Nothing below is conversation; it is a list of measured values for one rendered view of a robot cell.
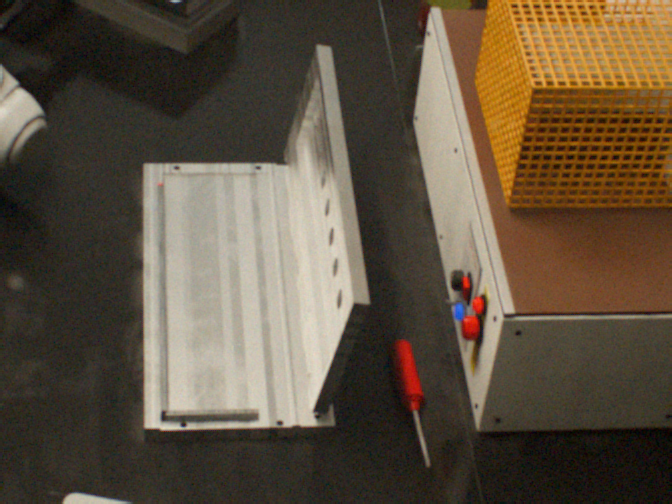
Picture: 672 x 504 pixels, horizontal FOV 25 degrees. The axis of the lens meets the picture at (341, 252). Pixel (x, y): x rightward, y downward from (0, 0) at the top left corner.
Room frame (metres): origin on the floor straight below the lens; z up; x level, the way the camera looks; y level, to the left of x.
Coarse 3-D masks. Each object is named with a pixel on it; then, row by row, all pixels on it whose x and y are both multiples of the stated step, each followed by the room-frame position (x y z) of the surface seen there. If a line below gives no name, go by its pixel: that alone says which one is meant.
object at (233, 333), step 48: (144, 192) 1.42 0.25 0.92; (192, 192) 1.44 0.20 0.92; (240, 192) 1.45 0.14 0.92; (144, 240) 1.34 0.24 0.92; (192, 240) 1.35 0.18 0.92; (240, 240) 1.36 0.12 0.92; (288, 240) 1.37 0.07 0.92; (144, 288) 1.26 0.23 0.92; (192, 288) 1.27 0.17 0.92; (240, 288) 1.28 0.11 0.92; (288, 288) 1.28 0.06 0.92; (144, 336) 1.18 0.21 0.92; (192, 336) 1.19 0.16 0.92; (240, 336) 1.20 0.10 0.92; (288, 336) 1.20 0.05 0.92; (192, 384) 1.12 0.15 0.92; (240, 384) 1.12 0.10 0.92; (288, 384) 1.13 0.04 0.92; (192, 432) 1.05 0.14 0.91; (240, 432) 1.06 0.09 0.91; (288, 432) 1.07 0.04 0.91
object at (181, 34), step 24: (72, 0) 1.85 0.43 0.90; (96, 0) 1.83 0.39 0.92; (120, 0) 1.81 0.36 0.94; (144, 0) 1.79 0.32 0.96; (168, 0) 1.77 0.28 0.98; (192, 0) 1.76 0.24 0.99; (216, 0) 1.81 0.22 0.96; (144, 24) 1.79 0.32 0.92; (168, 24) 1.77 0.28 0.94; (192, 24) 1.76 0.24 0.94; (216, 24) 1.81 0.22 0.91; (192, 48) 1.76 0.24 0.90
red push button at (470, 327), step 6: (468, 318) 1.17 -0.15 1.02; (474, 318) 1.17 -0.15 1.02; (480, 318) 1.17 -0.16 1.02; (462, 324) 1.17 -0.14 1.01; (468, 324) 1.16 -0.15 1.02; (474, 324) 1.16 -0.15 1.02; (480, 324) 1.16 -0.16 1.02; (462, 330) 1.16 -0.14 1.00; (468, 330) 1.15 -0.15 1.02; (474, 330) 1.15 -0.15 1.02; (480, 330) 1.15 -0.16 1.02; (462, 336) 1.16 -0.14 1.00; (468, 336) 1.15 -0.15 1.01; (474, 336) 1.15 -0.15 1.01; (480, 336) 1.15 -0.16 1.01; (480, 342) 1.15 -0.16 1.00
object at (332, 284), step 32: (320, 64) 1.48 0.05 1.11; (320, 96) 1.47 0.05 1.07; (320, 128) 1.42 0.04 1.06; (288, 160) 1.48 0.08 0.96; (320, 160) 1.38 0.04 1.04; (288, 192) 1.43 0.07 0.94; (320, 192) 1.34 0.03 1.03; (352, 192) 1.25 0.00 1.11; (320, 224) 1.30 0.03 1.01; (352, 224) 1.20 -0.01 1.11; (320, 256) 1.26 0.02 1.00; (352, 256) 1.15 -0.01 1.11; (320, 288) 1.22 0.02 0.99; (352, 288) 1.10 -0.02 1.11; (320, 320) 1.17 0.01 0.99; (352, 320) 1.08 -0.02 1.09; (320, 352) 1.12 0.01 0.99; (320, 384) 1.08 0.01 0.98
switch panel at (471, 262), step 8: (472, 224) 1.27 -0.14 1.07; (472, 232) 1.26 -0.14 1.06; (472, 240) 1.25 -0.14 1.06; (472, 248) 1.25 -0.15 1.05; (464, 256) 1.27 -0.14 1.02; (472, 256) 1.24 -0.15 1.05; (464, 264) 1.27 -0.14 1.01; (472, 264) 1.23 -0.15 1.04; (480, 264) 1.21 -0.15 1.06; (464, 272) 1.26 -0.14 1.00; (472, 272) 1.23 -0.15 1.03; (480, 272) 1.20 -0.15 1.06; (472, 280) 1.22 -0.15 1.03; (456, 296) 1.27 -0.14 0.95; (472, 296) 1.21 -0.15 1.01; (488, 296) 1.16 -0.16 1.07; (488, 304) 1.16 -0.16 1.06; (472, 312) 1.20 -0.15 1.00; (464, 344) 1.21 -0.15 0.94; (472, 352) 1.17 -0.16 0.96; (472, 360) 1.17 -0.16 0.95; (472, 368) 1.16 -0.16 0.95
